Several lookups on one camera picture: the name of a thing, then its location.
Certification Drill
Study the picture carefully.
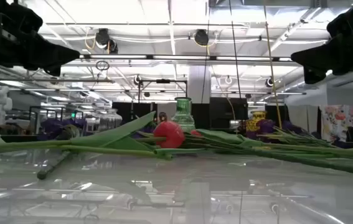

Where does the yellow glass vase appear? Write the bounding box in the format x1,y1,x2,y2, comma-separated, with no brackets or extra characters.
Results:
245,110,269,141

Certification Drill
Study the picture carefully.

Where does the clear ribbed glass vase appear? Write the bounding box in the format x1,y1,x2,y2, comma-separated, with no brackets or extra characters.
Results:
98,108,123,133

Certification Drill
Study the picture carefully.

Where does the green glass vase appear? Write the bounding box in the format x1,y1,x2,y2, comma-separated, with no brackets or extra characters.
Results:
171,96,196,133

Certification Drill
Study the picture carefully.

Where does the white curtain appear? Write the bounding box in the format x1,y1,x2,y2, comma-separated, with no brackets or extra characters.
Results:
286,104,320,139

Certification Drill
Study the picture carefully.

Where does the floral patterned curtain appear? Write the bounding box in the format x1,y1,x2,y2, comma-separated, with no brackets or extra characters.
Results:
319,105,353,143

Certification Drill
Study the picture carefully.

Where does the black partition panel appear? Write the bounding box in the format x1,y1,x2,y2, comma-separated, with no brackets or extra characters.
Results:
191,96,248,130
112,101,158,125

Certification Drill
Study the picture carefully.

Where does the long yellow cable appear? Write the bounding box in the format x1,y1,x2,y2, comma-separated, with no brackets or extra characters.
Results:
263,0,283,129

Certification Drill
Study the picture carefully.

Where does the black ceiling cable reel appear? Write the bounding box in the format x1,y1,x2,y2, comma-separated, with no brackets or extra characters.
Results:
194,29,210,47
94,27,120,54

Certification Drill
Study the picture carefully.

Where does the long black cable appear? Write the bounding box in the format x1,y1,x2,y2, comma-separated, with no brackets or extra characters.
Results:
228,0,243,100

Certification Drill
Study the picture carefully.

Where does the thin black hanging cable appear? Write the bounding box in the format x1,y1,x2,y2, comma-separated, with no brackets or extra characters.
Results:
200,0,211,103

